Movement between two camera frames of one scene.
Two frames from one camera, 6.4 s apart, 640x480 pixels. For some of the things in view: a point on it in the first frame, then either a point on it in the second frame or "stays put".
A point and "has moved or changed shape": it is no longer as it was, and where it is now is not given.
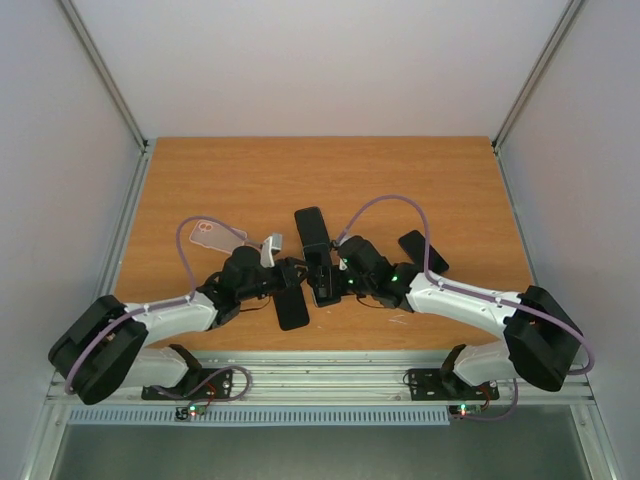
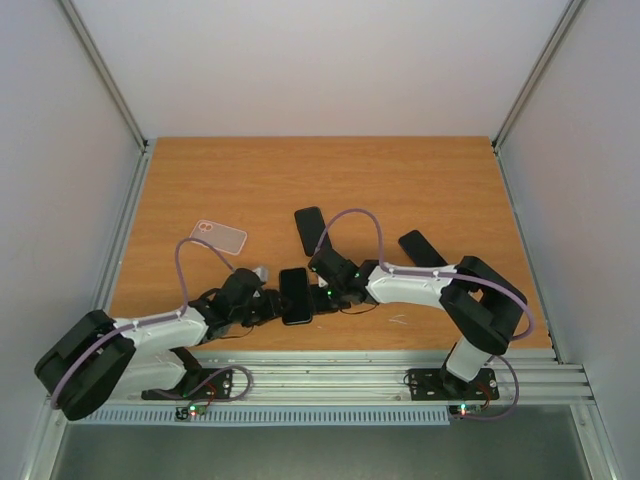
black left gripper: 288,271 -> 274,308
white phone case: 217,236 stays put
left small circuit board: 193,409 stays put
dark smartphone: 323,277 has moved or changed shape
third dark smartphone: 413,245 stays put
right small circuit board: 460,411 stays put
